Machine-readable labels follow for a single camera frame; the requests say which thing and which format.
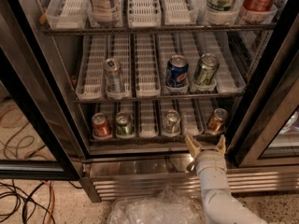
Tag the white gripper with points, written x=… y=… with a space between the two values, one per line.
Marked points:
x=210 y=159

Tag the orange soda can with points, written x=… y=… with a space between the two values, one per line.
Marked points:
x=217 y=120

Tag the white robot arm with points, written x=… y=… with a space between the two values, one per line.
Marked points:
x=219 y=205

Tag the green white soda can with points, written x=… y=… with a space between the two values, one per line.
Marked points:
x=171 y=120

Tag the green can middle shelf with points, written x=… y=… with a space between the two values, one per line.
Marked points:
x=206 y=69

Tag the blue pepsi can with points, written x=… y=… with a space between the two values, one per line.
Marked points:
x=176 y=71

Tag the green soda can bottom shelf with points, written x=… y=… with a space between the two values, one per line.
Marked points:
x=123 y=123

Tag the stainless steel fridge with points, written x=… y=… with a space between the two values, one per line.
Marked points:
x=257 y=63

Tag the red soda can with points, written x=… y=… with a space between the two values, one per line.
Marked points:
x=101 y=126

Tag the silver soda can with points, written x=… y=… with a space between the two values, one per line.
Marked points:
x=114 y=75

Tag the open glass fridge door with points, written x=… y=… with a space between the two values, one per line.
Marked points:
x=36 y=70

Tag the beige bottle top shelf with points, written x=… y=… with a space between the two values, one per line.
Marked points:
x=105 y=11

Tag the clear plastic bag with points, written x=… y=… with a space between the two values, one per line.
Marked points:
x=167 y=207

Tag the bottom wire shelf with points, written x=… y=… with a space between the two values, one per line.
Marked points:
x=211 y=139

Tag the wire shelf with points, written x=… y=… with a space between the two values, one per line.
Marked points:
x=161 y=97
x=211 y=139
x=159 y=30

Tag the middle wire shelf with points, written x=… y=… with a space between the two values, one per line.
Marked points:
x=161 y=97

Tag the top wire shelf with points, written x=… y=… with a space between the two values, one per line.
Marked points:
x=159 y=30

